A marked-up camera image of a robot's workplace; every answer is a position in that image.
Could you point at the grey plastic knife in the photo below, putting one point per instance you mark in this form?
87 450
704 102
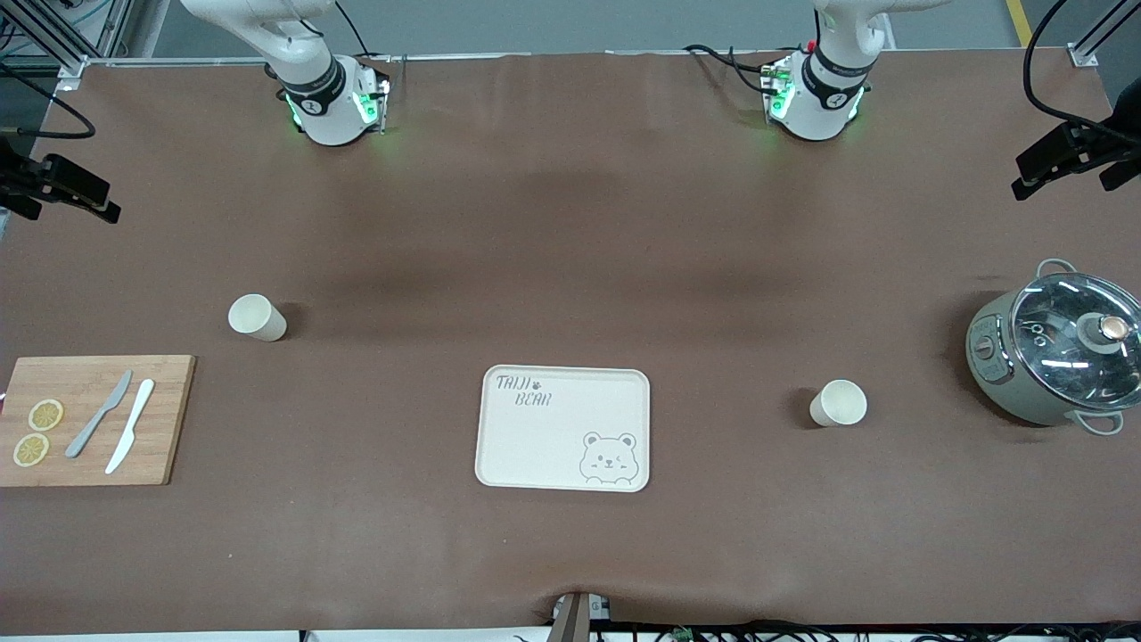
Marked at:
100 412

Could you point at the glass pot lid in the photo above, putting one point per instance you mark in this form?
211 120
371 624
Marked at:
1061 357

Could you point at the bamboo cutting board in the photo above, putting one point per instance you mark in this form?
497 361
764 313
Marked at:
165 419

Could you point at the metal camera stand bracket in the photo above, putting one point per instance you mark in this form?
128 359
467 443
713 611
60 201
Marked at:
575 617

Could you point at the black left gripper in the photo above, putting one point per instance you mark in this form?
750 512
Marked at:
1089 145

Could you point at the grey electric cooking pot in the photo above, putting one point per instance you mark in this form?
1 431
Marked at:
989 357

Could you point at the aluminium frame post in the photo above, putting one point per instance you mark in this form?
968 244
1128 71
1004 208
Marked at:
71 76
1083 56

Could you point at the brown table cover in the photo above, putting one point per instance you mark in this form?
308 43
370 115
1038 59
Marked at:
570 223

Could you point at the cream bear print tray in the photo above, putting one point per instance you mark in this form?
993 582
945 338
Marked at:
553 437

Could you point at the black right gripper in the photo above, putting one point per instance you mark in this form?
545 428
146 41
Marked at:
25 175

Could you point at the white plastic knife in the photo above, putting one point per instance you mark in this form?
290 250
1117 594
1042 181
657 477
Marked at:
130 426

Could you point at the white paper cup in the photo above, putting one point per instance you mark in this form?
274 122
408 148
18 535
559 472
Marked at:
838 404
257 319

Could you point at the lemon slice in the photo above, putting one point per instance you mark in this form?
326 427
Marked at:
45 415
31 449

